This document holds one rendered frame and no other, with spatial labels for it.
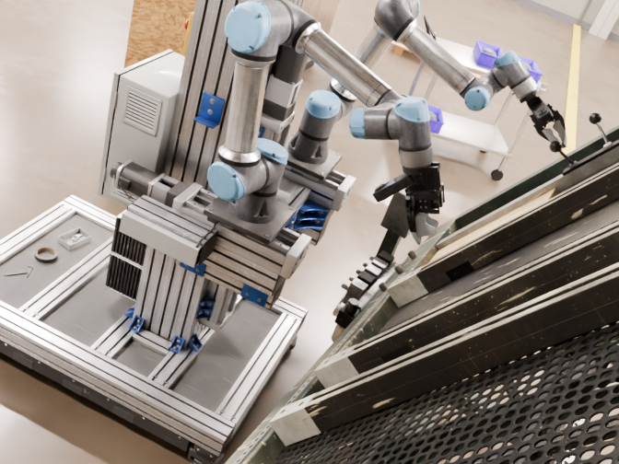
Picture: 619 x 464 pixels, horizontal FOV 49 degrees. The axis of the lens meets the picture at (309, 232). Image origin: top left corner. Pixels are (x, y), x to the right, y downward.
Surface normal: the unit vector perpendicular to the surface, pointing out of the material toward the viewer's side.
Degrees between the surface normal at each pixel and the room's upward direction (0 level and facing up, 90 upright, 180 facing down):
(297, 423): 90
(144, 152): 90
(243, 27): 82
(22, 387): 0
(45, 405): 0
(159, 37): 90
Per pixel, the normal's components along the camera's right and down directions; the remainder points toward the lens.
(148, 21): -0.14, 0.52
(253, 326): 0.29, -0.79
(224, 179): -0.56, 0.44
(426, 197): -0.34, 0.44
